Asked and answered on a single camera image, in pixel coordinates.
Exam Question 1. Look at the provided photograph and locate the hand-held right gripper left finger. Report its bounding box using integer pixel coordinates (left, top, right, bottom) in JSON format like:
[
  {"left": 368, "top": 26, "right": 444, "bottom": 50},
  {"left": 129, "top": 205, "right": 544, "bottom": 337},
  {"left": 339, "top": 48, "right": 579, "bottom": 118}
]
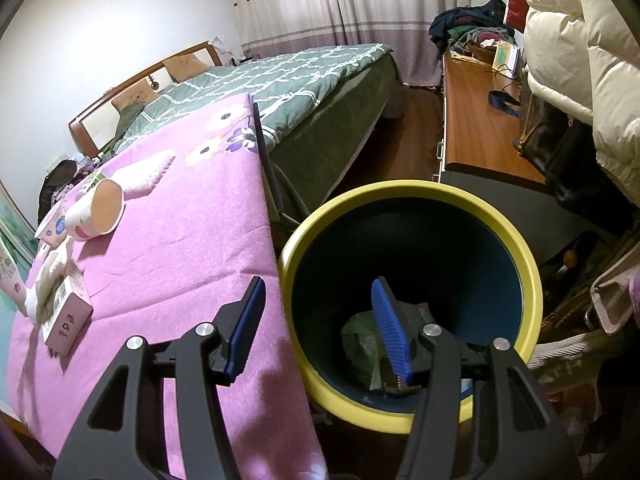
[{"left": 52, "top": 276, "right": 267, "bottom": 480}]

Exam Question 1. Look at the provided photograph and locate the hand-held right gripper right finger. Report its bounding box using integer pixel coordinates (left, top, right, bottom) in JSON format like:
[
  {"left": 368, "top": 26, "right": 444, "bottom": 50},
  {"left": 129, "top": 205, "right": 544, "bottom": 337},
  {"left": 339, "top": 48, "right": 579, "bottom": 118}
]
[{"left": 370, "top": 276, "right": 583, "bottom": 480}]

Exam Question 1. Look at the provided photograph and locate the green plastic bag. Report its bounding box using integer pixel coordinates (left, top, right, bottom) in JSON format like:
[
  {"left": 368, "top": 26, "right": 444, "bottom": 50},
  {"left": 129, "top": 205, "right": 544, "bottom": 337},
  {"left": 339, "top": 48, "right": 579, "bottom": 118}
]
[{"left": 341, "top": 302, "right": 436, "bottom": 393}]

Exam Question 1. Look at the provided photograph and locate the yellow rimmed trash bin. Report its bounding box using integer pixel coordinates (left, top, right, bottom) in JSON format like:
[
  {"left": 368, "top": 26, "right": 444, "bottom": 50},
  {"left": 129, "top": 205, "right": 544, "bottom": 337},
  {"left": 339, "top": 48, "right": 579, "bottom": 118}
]
[{"left": 276, "top": 180, "right": 543, "bottom": 436}]

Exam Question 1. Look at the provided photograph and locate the small pink box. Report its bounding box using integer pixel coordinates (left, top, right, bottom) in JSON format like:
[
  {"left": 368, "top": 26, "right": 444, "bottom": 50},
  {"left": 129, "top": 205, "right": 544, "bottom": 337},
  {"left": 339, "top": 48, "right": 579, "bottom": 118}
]
[{"left": 42, "top": 274, "right": 94, "bottom": 358}]

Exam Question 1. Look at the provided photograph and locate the white printed paper cup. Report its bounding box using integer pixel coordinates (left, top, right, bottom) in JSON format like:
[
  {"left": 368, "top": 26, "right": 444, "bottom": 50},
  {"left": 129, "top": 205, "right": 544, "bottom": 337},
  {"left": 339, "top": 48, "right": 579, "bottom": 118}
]
[{"left": 64, "top": 178, "right": 126, "bottom": 241}]

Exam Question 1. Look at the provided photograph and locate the white paper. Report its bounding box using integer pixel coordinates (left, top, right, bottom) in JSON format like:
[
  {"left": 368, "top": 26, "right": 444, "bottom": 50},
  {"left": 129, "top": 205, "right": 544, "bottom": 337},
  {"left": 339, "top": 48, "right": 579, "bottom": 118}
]
[{"left": 25, "top": 240, "right": 83, "bottom": 323}]

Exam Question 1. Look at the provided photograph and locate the white paper bowl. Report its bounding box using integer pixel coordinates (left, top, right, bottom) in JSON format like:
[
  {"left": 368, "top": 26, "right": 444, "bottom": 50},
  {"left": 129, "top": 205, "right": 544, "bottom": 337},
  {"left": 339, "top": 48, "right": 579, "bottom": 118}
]
[{"left": 34, "top": 203, "right": 71, "bottom": 247}]

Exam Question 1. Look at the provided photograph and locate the pink strawberry carton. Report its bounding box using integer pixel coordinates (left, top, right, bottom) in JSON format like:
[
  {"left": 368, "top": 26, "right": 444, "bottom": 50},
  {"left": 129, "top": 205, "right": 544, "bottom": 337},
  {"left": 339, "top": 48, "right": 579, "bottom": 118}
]
[{"left": 0, "top": 237, "right": 28, "bottom": 316}]

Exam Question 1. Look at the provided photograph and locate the purple floral tablecloth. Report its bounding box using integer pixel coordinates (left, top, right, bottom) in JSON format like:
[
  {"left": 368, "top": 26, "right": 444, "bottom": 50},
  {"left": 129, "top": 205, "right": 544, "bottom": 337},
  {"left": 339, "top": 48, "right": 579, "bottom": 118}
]
[{"left": 7, "top": 91, "right": 331, "bottom": 480}]

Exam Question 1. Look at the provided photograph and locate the wooden desk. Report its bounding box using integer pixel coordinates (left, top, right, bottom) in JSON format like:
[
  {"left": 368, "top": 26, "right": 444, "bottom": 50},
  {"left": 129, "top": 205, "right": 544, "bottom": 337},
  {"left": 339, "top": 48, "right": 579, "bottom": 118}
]
[{"left": 431, "top": 50, "right": 548, "bottom": 191}]

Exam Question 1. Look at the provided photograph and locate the beige tote bag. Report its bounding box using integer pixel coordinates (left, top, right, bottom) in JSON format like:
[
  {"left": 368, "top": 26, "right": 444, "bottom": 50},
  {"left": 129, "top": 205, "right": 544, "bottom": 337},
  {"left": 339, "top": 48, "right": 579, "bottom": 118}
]
[{"left": 590, "top": 250, "right": 640, "bottom": 336}]

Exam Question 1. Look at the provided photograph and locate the black bag on nightstand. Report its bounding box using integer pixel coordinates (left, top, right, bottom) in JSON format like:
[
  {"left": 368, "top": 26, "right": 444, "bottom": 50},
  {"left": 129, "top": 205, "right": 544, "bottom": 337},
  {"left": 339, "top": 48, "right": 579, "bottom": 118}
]
[{"left": 37, "top": 159, "right": 83, "bottom": 211}]

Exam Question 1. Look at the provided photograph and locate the wooden bed headboard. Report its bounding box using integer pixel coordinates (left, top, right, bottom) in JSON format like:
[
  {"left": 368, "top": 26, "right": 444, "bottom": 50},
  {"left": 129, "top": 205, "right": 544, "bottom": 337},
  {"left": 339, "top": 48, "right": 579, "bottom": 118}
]
[{"left": 68, "top": 41, "right": 223, "bottom": 158}]

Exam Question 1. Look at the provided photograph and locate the brown bear face pillow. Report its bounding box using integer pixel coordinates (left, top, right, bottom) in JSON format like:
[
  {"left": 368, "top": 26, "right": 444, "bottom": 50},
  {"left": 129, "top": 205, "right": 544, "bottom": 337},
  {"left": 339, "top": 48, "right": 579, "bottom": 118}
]
[{"left": 111, "top": 87, "right": 161, "bottom": 116}]

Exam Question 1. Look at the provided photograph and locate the brown handbag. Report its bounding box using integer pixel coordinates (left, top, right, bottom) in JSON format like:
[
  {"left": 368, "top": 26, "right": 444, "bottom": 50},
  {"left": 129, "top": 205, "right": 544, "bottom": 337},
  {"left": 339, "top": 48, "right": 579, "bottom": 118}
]
[{"left": 515, "top": 92, "right": 566, "bottom": 171}]

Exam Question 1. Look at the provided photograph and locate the sliding wardrobe door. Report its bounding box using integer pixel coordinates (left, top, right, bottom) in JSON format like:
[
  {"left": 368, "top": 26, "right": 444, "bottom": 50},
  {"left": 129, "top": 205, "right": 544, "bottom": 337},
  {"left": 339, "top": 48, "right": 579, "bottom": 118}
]
[{"left": 0, "top": 180, "right": 38, "bottom": 311}]

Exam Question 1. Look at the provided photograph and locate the green white paper box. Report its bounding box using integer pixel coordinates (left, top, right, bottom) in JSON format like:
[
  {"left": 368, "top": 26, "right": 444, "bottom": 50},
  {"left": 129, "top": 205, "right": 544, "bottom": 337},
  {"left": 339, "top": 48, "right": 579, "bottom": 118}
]
[{"left": 491, "top": 42, "right": 521, "bottom": 78}]

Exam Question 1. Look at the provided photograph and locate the pile of clothes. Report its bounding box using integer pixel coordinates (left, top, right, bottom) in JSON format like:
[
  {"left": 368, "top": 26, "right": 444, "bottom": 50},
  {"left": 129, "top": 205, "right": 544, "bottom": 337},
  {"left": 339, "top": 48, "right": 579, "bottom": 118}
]
[{"left": 430, "top": 0, "right": 523, "bottom": 53}]

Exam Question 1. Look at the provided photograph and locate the pink white curtain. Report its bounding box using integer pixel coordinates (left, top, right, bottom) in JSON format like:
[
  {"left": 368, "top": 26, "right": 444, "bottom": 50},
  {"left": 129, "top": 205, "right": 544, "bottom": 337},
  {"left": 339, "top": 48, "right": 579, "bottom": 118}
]
[{"left": 225, "top": 0, "right": 511, "bottom": 86}]

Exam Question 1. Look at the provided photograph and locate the white puffer jacket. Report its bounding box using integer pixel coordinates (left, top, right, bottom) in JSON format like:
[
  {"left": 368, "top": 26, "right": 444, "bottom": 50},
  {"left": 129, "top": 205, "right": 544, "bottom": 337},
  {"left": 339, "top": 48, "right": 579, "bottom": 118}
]
[{"left": 520, "top": 0, "right": 640, "bottom": 201}]

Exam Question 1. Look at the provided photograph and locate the blue strap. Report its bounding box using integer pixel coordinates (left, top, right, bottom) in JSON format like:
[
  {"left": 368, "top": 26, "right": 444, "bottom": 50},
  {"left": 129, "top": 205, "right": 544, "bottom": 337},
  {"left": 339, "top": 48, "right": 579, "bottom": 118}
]
[{"left": 487, "top": 91, "right": 526, "bottom": 118}]

